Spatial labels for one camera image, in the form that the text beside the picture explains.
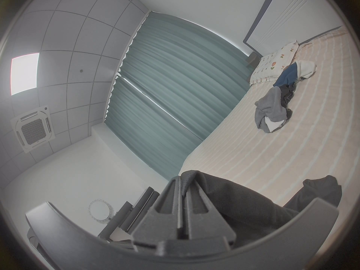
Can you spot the square ceiling light panel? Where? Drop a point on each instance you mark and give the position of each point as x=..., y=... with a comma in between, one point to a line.
x=24, y=73

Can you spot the blue-green curtain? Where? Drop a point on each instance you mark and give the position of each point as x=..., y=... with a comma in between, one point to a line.
x=146, y=128
x=182, y=66

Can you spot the bed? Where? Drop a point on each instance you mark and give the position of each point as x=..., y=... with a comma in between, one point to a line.
x=281, y=156

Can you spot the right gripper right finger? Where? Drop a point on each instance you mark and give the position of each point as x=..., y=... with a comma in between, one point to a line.
x=208, y=229

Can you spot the round white mirror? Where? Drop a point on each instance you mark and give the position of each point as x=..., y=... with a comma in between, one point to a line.
x=99, y=209

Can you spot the black chest of drawers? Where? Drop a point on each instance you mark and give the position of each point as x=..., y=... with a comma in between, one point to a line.
x=146, y=200

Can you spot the white printed pillow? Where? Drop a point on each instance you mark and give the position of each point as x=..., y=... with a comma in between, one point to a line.
x=270, y=66

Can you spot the ceiling air conditioner vent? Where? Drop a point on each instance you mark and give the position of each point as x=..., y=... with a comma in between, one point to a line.
x=33, y=129

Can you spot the black T-shirt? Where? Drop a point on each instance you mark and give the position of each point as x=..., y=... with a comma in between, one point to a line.
x=247, y=201

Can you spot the pile of clothes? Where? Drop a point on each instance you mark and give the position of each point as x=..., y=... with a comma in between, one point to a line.
x=274, y=108

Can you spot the grey bedside table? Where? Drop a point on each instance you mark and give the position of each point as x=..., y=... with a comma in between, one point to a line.
x=253, y=60

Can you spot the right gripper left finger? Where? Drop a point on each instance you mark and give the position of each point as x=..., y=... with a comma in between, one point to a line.
x=157, y=229

